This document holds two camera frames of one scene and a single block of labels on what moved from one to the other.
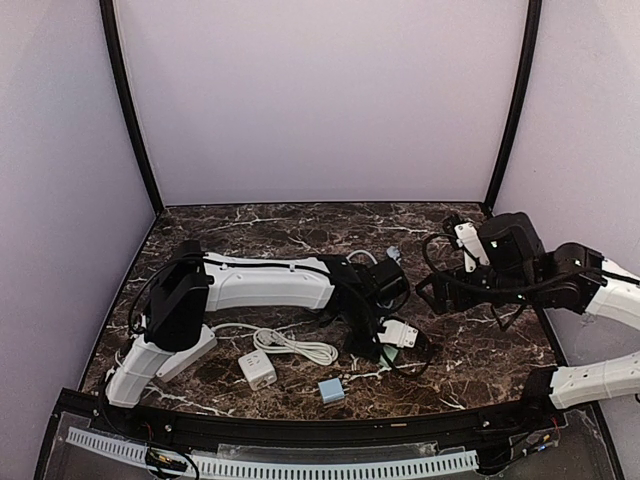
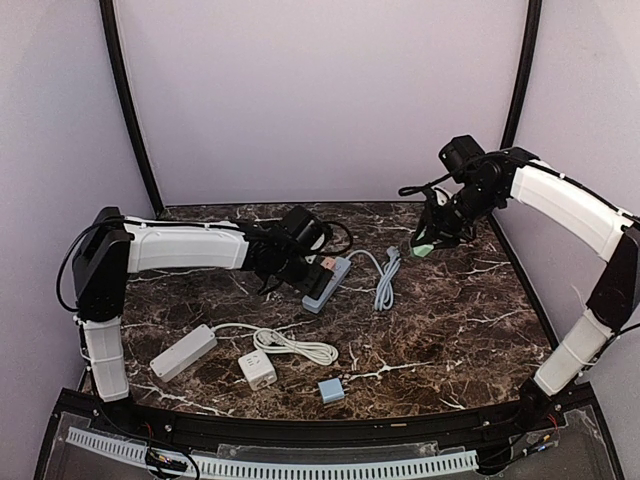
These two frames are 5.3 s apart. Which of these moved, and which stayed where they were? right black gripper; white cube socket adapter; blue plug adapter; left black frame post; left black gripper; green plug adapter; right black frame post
Moved: green plug adapter; left black gripper; right black gripper
Stayed: left black frame post; right black frame post; white cube socket adapter; blue plug adapter
